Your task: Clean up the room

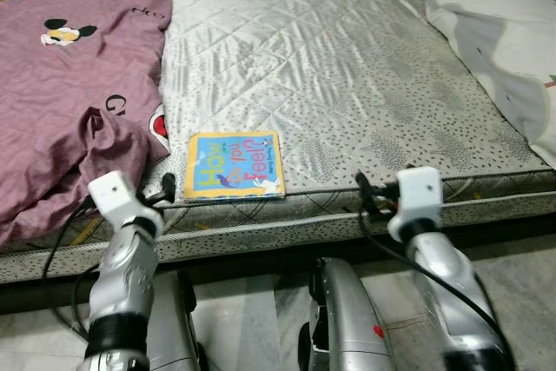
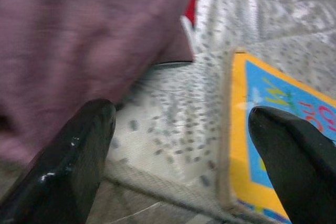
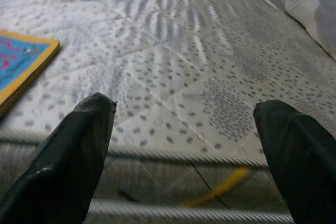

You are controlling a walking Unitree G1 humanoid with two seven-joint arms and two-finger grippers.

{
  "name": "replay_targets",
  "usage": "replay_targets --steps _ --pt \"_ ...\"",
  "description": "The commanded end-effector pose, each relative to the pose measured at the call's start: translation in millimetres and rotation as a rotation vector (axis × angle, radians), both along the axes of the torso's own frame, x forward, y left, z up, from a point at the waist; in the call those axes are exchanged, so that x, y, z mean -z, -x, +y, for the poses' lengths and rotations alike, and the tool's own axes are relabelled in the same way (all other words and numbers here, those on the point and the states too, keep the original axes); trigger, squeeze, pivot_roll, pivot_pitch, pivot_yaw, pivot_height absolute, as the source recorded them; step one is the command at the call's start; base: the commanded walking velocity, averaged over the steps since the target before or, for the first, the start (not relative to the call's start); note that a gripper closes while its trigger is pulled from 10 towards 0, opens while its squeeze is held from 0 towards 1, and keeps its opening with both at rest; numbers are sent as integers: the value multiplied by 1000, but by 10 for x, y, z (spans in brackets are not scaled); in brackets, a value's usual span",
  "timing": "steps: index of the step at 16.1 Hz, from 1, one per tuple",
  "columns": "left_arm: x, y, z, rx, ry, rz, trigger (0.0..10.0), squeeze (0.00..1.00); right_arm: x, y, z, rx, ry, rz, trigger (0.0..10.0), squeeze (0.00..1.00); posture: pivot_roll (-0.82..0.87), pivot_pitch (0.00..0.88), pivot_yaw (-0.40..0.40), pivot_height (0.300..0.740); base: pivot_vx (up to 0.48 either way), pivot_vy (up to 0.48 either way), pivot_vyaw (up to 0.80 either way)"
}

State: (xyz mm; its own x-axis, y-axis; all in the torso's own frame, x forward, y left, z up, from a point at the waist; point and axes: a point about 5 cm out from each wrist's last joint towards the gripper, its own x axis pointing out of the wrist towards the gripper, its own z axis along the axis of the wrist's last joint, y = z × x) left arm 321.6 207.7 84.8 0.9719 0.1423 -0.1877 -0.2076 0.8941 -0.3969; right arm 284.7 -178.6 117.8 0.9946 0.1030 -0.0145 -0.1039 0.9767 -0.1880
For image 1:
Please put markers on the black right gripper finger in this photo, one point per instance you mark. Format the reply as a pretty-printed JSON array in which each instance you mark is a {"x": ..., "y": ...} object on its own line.
[{"x": 364, "y": 190}]

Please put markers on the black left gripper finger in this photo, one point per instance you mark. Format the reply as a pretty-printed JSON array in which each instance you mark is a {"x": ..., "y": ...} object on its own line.
[{"x": 168, "y": 187}]

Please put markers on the yellow blue children's book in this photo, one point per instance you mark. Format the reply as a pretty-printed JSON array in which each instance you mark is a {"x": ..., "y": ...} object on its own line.
[{"x": 234, "y": 167}]

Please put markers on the white pillow green tree print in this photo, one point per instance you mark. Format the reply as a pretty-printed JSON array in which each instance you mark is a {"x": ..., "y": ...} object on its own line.
[{"x": 512, "y": 41}]

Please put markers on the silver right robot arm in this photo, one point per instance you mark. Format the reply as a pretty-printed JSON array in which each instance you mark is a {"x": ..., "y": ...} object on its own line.
[{"x": 452, "y": 293}]

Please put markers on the silver left robot leg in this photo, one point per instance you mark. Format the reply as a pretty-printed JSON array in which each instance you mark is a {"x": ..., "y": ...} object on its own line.
[{"x": 174, "y": 327}]

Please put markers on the silver robot leg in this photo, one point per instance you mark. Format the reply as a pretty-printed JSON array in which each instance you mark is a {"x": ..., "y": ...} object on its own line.
[
  {"x": 174, "y": 327},
  {"x": 347, "y": 327}
]

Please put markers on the grey quilted mattress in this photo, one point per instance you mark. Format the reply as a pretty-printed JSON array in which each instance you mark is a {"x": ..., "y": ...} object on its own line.
[{"x": 347, "y": 58}]

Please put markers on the silver right robot leg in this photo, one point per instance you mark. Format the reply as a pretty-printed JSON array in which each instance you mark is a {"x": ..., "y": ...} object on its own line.
[{"x": 347, "y": 327}]

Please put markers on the mauve cartoon print blanket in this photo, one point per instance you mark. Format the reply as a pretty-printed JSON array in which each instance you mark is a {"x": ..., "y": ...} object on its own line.
[{"x": 69, "y": 84}]

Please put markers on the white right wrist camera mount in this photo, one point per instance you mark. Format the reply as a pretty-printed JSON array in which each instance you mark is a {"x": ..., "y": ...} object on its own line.
[{"x": 421, "y": 193}]

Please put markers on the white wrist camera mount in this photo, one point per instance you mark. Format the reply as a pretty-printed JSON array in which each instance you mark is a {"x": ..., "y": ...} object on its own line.
[
  {"x": 421, "y": 193},
  {"x": 113, "y": 193}
]

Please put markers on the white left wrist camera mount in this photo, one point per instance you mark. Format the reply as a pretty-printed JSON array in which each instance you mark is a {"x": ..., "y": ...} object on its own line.
[{"x": 113, "y": 193}]

